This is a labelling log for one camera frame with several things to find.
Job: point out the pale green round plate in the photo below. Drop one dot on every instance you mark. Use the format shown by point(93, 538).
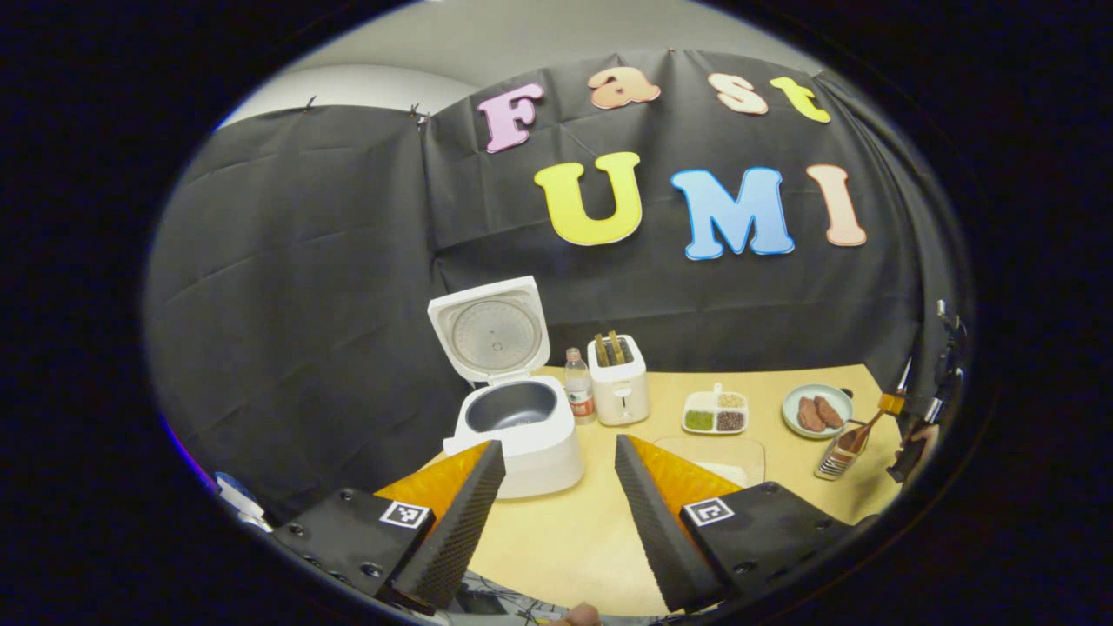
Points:
point(793, 416)

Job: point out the brown wooden spoon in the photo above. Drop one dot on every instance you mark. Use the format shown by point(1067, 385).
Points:
point(865, 430)

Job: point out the reddish-brown meat piece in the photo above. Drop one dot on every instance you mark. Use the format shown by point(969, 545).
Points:
point(830, 410)
point(810, 416)

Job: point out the white toaster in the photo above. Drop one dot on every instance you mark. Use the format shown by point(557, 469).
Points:
point(619, 391)

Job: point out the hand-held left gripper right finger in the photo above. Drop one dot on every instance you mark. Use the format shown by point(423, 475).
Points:
point(661, 535)

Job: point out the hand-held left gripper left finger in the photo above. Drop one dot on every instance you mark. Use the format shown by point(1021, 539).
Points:
point(452, 530)

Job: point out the brown toast slice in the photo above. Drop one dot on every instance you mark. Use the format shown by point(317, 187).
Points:
point(615, 346)
point(601, 349)

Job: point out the black backdrop cloth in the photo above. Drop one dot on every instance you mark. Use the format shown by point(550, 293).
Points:
point(304, 278)

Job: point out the white divided bean dish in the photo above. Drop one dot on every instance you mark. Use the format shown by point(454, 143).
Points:
point(715, 413)

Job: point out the clear plastic water bottle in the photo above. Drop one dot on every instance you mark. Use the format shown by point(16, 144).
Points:
point(580, 391)

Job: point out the metal chopstick holder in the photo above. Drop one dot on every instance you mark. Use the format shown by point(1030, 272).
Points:
point(836, 461)

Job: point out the white paper sheet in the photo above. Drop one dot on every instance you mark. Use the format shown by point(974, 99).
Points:
point(242, 500)

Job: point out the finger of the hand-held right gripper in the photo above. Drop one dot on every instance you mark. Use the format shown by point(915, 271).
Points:
point(892, 402)

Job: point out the white rice cooker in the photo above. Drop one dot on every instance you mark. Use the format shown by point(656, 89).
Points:
point(539, 448)

